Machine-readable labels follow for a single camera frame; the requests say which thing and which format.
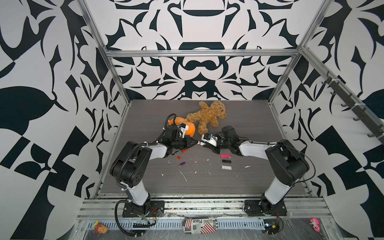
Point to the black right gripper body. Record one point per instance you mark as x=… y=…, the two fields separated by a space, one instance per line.
x=221 y=144

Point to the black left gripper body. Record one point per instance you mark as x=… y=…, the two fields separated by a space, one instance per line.
x=182 y=144

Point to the pink usb drive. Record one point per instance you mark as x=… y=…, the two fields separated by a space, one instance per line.
x=226 y=155

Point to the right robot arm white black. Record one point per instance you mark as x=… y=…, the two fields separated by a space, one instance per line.
x=288 y=164

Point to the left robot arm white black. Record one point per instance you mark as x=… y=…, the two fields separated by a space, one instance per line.
x=129 y=167

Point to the orange plush fish toy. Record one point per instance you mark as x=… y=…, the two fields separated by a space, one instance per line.
x=179 y=120

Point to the white paper tag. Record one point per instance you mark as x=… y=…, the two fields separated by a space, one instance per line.
x=226 y=167

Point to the brown teddy bear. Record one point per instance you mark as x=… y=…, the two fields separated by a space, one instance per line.
x=208 y=114

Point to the printed label sticker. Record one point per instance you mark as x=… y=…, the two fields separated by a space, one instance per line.
x=200 y=225

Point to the colourful small toy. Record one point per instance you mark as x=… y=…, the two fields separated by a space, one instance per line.
x=100 y=228

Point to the pink toy figure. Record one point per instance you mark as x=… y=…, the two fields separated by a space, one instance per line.
x=314 y=222

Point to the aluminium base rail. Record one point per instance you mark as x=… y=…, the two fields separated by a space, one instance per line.
x=296 y=207

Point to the aluminium frame post left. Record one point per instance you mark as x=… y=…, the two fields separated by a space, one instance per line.
x=86 y=12

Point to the wall hook rack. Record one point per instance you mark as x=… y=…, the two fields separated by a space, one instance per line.
x=361 y=110

